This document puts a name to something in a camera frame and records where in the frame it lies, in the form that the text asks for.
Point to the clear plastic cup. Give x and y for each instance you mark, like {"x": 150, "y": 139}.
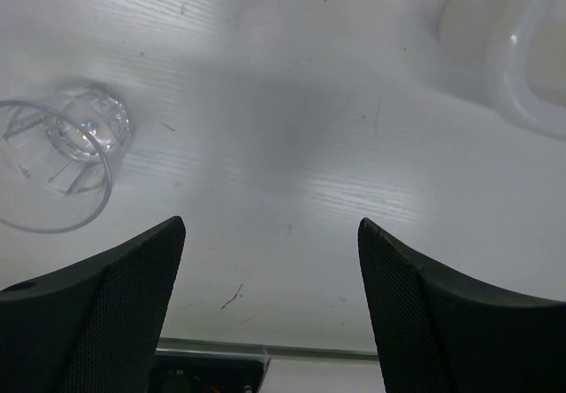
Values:
{"x": 60, "y": 156}

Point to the metal table edge rail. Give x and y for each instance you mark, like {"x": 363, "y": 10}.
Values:
{"x": 250, "y": 351}

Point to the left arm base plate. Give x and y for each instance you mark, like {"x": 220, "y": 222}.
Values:
{"x": 201, "y": 374}

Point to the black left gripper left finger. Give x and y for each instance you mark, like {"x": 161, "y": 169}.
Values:
{"x": 92, "y": 326}

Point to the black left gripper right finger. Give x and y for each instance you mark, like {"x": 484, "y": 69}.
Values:
{"x": 439, "y": 330}

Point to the clear plastic bin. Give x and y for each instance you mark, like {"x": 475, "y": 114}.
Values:
{"x": 517, "y": 50}

